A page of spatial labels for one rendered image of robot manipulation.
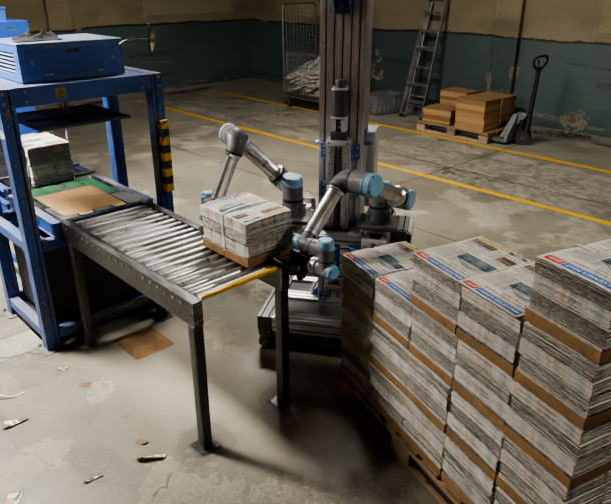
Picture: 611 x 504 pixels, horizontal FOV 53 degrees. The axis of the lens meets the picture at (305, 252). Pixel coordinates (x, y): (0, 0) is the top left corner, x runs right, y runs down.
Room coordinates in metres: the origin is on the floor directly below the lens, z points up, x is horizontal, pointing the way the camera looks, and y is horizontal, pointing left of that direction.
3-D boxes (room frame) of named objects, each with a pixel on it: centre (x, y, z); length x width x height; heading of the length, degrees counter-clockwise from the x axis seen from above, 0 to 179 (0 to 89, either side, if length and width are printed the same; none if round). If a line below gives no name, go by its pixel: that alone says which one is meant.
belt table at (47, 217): (3.68, 1.43, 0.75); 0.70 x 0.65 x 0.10; 43
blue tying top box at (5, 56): (3.68, 1.43, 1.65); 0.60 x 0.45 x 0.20; 133
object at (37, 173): (4.10, 1.82, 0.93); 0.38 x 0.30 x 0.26; 43
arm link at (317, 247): (2.57, -0.08, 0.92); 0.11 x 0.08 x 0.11; 53
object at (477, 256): (2.16, -0.65, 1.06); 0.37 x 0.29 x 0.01; 117
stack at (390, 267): (2.29, -0.61, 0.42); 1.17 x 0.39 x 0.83; 26
